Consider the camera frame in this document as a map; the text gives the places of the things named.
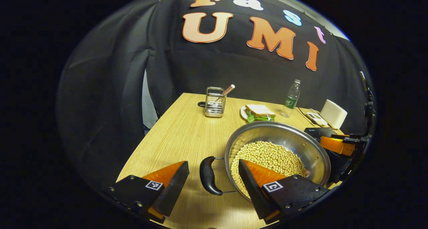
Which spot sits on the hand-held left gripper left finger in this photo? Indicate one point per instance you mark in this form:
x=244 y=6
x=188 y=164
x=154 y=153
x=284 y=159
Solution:
x=175 y=189

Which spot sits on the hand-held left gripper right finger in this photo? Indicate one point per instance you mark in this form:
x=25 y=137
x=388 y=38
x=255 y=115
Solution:
x=252 y=192

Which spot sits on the small black object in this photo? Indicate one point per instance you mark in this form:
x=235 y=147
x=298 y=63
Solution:
x=201 y=104

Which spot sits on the white divided dish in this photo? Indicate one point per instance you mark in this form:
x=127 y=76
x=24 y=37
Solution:
x=317 y=118

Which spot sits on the black tripod stand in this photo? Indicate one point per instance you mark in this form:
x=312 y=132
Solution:
x=368 y=105

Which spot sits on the pile of yellow soybeans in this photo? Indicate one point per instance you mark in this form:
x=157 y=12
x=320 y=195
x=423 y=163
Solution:
x=267 y=153

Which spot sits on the white toaster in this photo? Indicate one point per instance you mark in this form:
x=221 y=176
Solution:
x=334 y=113

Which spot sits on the black backdrop cloth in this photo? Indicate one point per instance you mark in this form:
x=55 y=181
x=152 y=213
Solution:
x=100 y=105

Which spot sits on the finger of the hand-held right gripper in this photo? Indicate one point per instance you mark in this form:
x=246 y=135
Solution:
x=336 y=145

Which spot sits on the brown stick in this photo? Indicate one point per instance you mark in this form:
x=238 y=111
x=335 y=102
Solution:
x=229 y=89

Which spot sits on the black induction cooktop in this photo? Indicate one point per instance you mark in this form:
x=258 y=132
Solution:
x=317 y=131

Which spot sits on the clear plastic water bottle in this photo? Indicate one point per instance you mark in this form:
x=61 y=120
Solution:
x=291 y=100

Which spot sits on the sandwich with lettuce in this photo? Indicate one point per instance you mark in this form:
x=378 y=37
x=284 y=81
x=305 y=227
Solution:
x=260 y=111

